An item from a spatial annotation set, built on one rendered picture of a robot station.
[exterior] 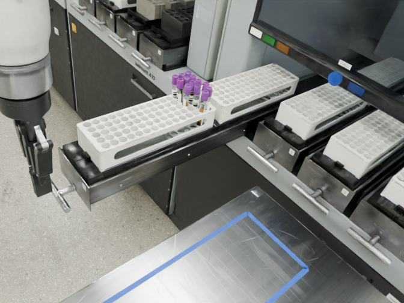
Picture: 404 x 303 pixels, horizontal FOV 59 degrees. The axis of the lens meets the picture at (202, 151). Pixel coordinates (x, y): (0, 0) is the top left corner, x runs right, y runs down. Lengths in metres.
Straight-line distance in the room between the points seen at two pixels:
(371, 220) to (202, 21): 0.72
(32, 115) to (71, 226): 1.11
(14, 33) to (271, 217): 0.50
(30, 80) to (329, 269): 0.55
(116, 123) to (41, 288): 0.90
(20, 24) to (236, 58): 0.68
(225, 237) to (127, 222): 1.07
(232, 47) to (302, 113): 0.30
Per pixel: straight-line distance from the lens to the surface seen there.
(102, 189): 0.73
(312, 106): 0.97
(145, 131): 0.75
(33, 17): 0.52
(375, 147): 0.90
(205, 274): 0.59
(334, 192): 0.87
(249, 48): 1.03
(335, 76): 0.84
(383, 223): 0.84
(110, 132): 0.73
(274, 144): 0.92
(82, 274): 1.54
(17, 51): 0.53
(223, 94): 0.89
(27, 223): 1.71
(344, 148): 0.85
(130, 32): 1.34
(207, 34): 1.14
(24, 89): 0.56
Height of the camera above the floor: 1.32
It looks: 41 degrees down
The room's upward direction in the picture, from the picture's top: 11 degrees clockwise
